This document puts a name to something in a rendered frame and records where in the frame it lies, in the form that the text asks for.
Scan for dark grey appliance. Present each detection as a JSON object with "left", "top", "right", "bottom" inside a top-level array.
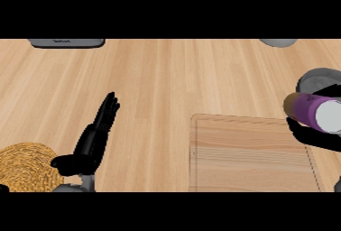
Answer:
[{"left": 26, "top": 38, "right": 106, "bottom": 50}]

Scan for wicker basket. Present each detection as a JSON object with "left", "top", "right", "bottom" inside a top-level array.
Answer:
[{"left": 0, "top": 142, "right": 66, "bottom": 193}]

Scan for purple can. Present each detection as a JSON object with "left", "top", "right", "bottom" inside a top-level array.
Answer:
[{"left": 282, "top": 91, "right": 341, "bottom": 135}]

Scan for grey round object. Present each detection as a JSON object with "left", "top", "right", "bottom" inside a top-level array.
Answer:
[{"left": 258, "top": 38, "right": 298, "bottom": 49}]

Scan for wooden cutting board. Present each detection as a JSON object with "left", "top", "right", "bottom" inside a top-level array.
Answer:
[{"left": 187, "top": 113, "right": 322, "bottom": 193}]

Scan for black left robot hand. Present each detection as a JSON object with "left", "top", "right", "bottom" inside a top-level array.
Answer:
[{"left": 48, "top": 91, "right": 121, "bottom": 177}]

